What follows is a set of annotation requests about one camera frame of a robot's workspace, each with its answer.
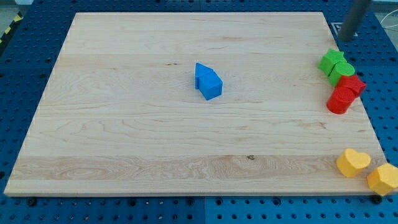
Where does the white cable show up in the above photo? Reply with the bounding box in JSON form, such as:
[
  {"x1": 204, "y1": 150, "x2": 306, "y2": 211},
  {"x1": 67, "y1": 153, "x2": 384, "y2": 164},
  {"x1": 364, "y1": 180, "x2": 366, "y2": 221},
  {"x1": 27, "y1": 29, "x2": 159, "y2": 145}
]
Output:
[{"x1": 379, "y1": 11, "x2": 398, "y2": 29}]

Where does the wooden board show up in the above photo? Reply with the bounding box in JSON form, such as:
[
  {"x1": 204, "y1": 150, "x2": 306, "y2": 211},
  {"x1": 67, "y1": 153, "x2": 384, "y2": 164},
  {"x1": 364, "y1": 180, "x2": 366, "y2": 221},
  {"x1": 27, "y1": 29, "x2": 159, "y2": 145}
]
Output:
[{"x1": 4, "y1": 12, "x2": 387, "y2": 197}]

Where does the yellow hexagon block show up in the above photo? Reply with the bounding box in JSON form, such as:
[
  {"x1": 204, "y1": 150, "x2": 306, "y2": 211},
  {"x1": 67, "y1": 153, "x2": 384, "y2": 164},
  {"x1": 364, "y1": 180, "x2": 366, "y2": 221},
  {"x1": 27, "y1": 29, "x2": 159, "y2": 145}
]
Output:
[{"x1": 367, "y1": 163, "x2": 397, "y2": 196}]

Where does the yellow black hazard tape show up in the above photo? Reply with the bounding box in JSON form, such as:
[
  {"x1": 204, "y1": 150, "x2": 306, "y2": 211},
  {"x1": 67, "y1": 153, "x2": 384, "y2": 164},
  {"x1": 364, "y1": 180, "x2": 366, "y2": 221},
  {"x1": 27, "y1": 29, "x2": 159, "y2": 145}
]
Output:
[{"x1": 1, "y1": 11, "x2": 24, "y2": 45}]

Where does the green circle block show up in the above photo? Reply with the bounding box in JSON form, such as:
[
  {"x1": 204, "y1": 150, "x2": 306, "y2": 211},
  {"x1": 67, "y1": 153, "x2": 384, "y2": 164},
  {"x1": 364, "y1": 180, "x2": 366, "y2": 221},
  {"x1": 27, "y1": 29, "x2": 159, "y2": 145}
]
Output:
[{"x1": 328, "y1": 62, "x2": 355, "y2": 86}]

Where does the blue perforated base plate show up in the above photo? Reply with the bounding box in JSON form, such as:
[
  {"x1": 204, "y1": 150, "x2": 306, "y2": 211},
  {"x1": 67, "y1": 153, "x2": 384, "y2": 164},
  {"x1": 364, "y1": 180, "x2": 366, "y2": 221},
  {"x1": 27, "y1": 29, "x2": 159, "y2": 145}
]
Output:
[{"x1": 1, "y1": 1, "x2": 397, "y2": 223}]

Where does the red cylinder block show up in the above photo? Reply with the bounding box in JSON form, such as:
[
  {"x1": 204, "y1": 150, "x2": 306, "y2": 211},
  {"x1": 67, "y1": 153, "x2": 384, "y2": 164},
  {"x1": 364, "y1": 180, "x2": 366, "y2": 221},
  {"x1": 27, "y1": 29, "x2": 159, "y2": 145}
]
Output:
[{"x1": 326, "y1": 87, "x2": 355, "y2": 114}]

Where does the red cube block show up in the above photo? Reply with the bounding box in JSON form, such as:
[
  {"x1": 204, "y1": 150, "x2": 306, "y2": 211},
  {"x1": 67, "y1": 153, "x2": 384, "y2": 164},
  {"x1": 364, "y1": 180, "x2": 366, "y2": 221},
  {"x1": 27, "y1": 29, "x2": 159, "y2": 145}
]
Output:
[{"x1": 336, "y1": 74, "x2": 366, "y2": 98}]

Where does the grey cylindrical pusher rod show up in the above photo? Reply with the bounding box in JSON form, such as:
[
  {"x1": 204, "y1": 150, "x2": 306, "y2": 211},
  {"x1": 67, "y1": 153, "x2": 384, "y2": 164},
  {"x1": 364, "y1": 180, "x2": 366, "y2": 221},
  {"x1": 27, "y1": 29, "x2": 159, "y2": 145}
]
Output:
[{"x1": 337, "y1": 0, "x2": 373, "y2": 42}]

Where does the yellow heart block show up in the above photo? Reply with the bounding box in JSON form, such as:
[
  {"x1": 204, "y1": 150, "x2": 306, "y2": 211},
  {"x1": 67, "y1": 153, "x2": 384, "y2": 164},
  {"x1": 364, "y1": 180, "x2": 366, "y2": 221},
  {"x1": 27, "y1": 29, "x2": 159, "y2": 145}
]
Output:
[{"x1": 336, "y1": 148, "x2": 371, "y2": 178}]

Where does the blue cube block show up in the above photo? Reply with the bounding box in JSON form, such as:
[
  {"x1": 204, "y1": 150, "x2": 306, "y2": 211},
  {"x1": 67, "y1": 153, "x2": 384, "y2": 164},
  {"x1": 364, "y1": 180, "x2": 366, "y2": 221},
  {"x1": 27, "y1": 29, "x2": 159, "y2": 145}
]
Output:
[{"x1": 198, "y1": 72, "x2": 223, "y2": 100}]

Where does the green star block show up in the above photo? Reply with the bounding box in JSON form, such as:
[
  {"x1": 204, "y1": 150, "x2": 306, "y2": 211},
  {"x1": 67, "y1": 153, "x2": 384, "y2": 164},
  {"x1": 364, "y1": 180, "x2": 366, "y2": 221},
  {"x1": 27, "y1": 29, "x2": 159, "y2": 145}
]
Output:
[{"x1": 318, "y1": 49, "x2": 346, "y2": 76}]

